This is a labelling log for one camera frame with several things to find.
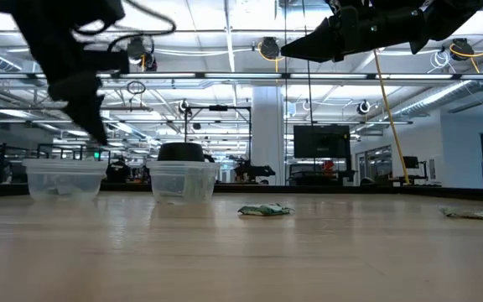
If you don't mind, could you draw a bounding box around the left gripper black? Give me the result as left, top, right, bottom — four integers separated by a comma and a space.
27, 23, 130, 147

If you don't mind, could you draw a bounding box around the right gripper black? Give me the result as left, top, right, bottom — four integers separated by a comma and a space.
281, 0, 428, 64

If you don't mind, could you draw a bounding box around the pale green sweetener packet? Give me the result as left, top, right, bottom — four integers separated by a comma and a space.
439, 204, 483, 221

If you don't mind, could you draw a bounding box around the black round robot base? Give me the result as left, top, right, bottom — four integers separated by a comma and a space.
157, 142, 205, 163

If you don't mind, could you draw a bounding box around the person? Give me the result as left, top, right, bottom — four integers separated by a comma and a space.
105, 155, 132, 185

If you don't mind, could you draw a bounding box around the clear plastic bin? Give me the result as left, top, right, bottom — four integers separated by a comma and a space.
22, 158, 109, 202
147, 160, 221, 206

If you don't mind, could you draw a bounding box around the long ceiling light bar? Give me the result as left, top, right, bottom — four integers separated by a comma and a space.
98, 71, 483, 81

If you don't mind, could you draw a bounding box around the black hanging monitor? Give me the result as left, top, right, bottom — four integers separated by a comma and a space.
293, 124, 351, 159

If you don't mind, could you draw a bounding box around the white building pillar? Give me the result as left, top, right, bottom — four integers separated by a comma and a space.
251, 86, 287, 186

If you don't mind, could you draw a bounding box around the red background object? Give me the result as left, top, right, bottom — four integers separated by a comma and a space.
321, 159, 335, 180

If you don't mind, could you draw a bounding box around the small monitor on stand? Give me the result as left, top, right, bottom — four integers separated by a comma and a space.
400, 155, 430, 185

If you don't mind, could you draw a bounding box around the thin black hanging cable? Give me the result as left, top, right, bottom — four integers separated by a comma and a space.
305, 59, 314, 127

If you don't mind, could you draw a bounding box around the black ceiling cable reel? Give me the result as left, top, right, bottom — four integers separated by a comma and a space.
126, 36, 158, 72
258, 36, 282, 60

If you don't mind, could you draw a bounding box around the black coiled ceiling cable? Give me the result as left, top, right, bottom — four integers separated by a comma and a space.
126, 80, 147, 96

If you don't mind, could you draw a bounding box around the yellow hanging cable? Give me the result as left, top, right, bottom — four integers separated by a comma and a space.
373, 49, 411, 185

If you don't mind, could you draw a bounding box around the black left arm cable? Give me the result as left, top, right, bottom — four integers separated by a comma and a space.
73, 0, 178, 54

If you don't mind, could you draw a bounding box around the black metal frame stand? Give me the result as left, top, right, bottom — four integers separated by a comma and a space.
184, 105, 252, 184

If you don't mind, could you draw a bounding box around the ceiling reel with yellow cable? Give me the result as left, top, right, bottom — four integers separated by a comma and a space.
449, 36, 483, 60

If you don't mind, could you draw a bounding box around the black table edge rail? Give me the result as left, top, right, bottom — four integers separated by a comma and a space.
0, 183, 483, 204

